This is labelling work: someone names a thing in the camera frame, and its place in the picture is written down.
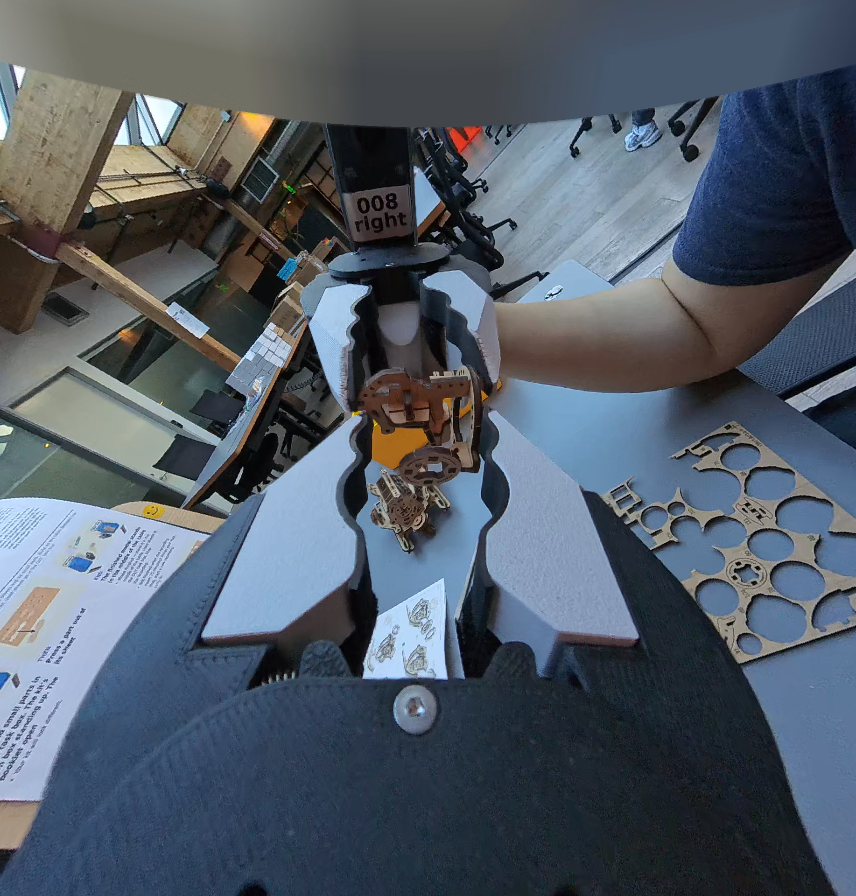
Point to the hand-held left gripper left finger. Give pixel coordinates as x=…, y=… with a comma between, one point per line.
x=288, y=553

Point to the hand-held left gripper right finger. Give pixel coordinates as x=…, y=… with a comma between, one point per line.
x=554, y=553

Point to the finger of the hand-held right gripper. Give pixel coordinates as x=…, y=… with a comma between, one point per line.
x=470, y=315
x=330, y=329

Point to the wooden model assembly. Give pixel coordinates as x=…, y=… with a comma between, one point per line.
x=386, y=392

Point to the person's right forearm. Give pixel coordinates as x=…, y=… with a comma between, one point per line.
x=610, y=336

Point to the small wooden gear model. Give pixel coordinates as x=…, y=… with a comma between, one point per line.
x=403, y=511

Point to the group of small white boxes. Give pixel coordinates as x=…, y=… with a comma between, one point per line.
x=260, y=358

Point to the black office chair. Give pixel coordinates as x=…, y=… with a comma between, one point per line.
x=470, y=224

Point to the wooden-edged desk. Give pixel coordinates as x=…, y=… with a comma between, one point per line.
x=260, y=420

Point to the yellow box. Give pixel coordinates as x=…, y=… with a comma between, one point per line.
x=389, y=448

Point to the white paper notice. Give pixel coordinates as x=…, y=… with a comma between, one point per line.
x=186, y=320

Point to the assembly diagram leaflet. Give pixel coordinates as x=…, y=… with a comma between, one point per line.
x=414, y=630

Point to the punched-out plywood sheet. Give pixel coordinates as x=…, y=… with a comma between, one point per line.
x=732, y=626

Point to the printed instruction sheet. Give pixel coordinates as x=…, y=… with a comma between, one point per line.
x=64, y=595

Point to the person in blue shirt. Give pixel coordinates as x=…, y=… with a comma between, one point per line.
x=785, y=175

